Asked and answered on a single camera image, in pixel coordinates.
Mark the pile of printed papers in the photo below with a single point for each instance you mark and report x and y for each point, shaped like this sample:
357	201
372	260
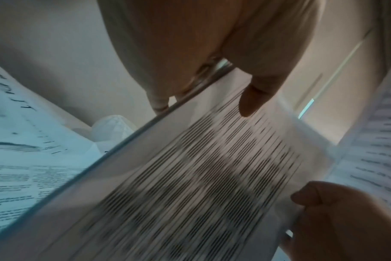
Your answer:
21	153

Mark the person's right hand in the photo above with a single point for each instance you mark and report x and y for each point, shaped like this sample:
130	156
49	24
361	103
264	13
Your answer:
343	224

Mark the large printed notice poster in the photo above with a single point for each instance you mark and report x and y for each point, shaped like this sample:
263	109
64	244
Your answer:
376	153

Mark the white faceted cup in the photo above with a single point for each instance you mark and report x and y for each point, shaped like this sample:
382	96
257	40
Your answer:
111	127

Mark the window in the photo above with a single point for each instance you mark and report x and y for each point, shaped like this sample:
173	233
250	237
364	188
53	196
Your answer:
306	108

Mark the printed paper sheet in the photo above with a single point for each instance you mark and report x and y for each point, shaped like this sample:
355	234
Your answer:
182	191

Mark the person's left hand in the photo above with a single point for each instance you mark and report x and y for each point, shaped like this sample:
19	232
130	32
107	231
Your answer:
198	33

